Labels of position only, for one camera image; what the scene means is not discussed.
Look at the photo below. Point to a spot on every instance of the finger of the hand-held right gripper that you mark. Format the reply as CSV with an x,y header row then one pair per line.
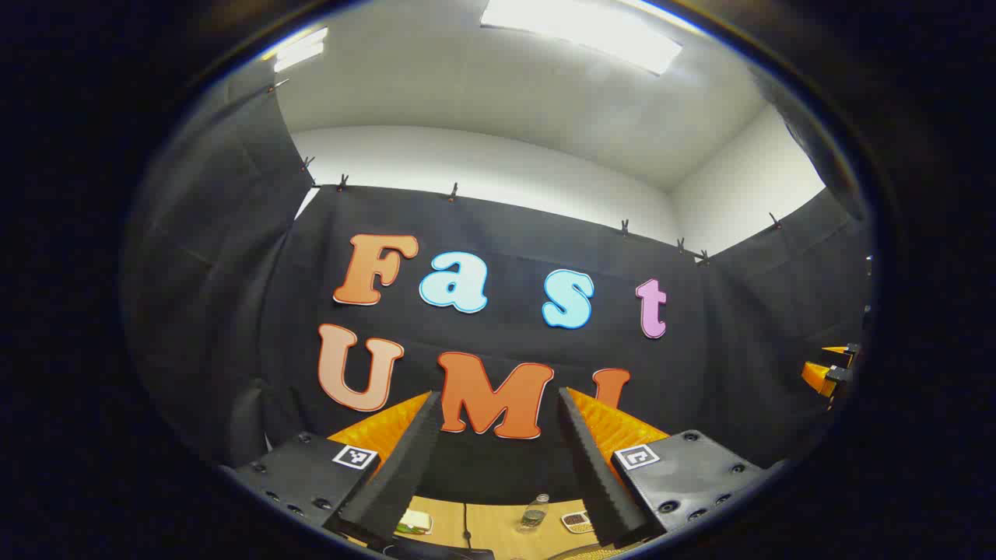
x,y
842,354
829,379

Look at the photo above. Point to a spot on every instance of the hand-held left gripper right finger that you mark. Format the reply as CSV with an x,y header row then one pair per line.
x,y
591,467

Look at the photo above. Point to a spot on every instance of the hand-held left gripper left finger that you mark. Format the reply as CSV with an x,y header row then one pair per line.
x,y
405,459

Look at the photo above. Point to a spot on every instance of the black induction cooktop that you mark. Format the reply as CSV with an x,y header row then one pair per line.
x,y
436,554

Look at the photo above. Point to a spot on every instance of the white divided plate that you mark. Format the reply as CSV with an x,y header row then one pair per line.
x,y
576,523

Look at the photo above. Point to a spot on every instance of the white and green packet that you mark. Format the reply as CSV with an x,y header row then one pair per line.
x,y
414,523

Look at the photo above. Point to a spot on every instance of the clear plastic water bottle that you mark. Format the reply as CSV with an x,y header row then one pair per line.
x,y
533,513

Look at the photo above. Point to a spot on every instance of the pile of soybeans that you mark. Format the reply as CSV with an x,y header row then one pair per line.
x,y
603,555

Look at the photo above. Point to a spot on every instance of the black backdrop cloth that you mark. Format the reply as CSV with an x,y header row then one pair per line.
x,y
724,350

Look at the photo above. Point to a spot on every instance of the large ceiling light panel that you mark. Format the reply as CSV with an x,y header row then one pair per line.
x,y
583,31

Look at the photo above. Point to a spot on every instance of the small ceiling light panel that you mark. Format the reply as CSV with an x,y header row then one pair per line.
x,y
299,50

